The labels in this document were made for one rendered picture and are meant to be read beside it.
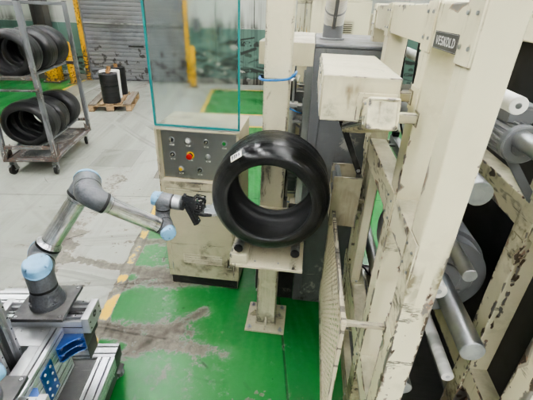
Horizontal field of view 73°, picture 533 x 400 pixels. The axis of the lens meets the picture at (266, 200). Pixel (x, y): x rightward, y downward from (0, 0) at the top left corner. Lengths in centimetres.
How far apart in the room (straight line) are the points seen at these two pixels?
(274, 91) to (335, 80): 69
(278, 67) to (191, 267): 168
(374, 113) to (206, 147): 147
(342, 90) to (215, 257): 185
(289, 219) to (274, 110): 58
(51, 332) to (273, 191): 127
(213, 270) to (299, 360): 91
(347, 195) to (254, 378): 122
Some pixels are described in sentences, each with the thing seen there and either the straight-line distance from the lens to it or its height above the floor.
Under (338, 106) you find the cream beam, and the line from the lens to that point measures 124.
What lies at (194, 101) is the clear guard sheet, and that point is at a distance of 233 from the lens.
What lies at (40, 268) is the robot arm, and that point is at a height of 94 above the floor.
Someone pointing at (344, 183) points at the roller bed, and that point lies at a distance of 194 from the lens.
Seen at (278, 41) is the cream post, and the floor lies 182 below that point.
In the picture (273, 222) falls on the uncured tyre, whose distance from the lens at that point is 199.
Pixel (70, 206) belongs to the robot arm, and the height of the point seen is 114.
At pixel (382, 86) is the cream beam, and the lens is 124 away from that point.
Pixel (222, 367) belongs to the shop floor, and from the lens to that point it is 247.
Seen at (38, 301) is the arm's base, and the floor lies 78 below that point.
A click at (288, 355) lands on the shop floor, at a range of 253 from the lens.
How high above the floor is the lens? 197
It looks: 28 degrees down
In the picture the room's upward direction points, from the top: 2 degrees clockwise
